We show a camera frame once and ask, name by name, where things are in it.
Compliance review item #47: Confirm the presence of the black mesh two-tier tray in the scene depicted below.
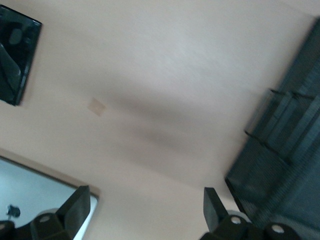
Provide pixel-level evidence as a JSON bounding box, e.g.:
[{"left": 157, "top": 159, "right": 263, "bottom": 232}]
[{"left": 224, "top": 16, "right": 320, "bottom": 240}]

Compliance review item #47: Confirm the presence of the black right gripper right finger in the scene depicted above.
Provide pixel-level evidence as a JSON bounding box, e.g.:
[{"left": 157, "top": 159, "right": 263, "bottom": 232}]
[{"left": 199, "top": 187, "right": 303, "bottom": 240}]

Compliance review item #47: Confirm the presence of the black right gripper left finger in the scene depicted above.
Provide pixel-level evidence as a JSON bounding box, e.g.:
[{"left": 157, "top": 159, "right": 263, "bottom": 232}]
[{"left": 0, "top": 185, "right": 91, "bottom": 240}]

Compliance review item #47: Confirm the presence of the silver laptop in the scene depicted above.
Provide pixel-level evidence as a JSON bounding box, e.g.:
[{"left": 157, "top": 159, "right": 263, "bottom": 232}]
[{"left": 0, "top": 149, "right": 100, "bottom": 240}]

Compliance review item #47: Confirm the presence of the long black smartphone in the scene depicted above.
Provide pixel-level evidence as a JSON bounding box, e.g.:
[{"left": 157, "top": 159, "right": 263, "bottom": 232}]
[{"left": 0, "top": 6, "right": 43, "bottom": 107}]

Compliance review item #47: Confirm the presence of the small brown tape patch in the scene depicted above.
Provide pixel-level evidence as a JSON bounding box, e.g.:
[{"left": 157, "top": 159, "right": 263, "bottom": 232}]
[{"left": 87, "top": 97, "right": 107, "bottom": 117}]

